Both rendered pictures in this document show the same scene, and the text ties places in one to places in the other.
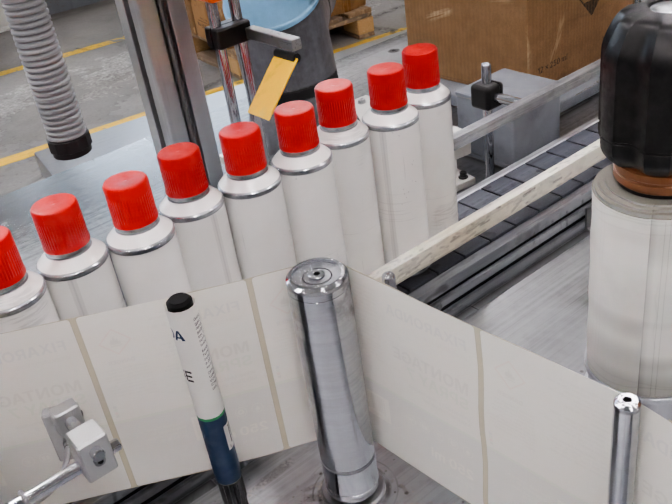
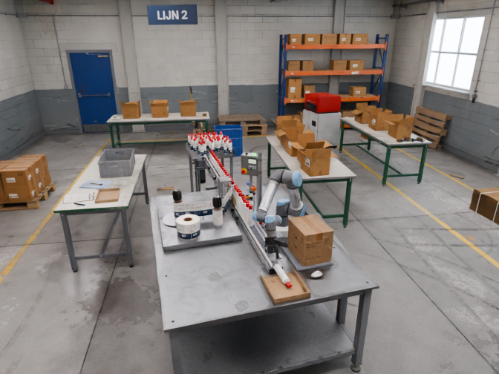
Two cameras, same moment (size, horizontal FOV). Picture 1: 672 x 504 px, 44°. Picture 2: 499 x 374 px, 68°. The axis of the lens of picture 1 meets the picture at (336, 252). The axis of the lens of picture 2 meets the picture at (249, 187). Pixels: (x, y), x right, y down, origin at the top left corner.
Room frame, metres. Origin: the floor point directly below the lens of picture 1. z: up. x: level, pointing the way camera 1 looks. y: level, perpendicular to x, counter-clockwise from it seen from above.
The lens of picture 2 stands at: (1.68, -2.94, 2.48)
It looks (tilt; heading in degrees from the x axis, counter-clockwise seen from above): 22 degrees down; 109
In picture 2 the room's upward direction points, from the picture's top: straight up
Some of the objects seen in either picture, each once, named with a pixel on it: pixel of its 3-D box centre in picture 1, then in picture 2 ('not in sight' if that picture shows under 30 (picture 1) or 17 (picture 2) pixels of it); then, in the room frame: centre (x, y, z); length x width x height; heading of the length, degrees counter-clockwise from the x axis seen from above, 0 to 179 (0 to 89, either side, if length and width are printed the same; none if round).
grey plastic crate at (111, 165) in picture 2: not in sight; (117, 162); (-1.51, 1.00, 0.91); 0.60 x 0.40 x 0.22; 120
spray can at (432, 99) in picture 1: (427, 150); (250, 215); (0.73, -0.10, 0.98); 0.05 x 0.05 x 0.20
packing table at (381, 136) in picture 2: not in sight; (377, 148); (1.81, 4.69, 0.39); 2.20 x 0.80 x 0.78; 117
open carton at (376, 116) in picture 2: not in sight; (377, 119); (1.75, 4.65, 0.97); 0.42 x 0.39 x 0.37; 25
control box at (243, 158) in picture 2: not in sight; (251, 164); (0.65, 0.15, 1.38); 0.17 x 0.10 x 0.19; 0
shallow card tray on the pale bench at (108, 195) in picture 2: not in sight; (108, 195); (-1.06, 0.20, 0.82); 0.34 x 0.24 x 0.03; 123
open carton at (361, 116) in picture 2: not in sight; (364, 113); (1.48, 5.22, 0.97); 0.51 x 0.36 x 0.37; 30
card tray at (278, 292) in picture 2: not in sight; (284, 284); (1.22, -0.81, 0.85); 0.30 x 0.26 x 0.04; 125
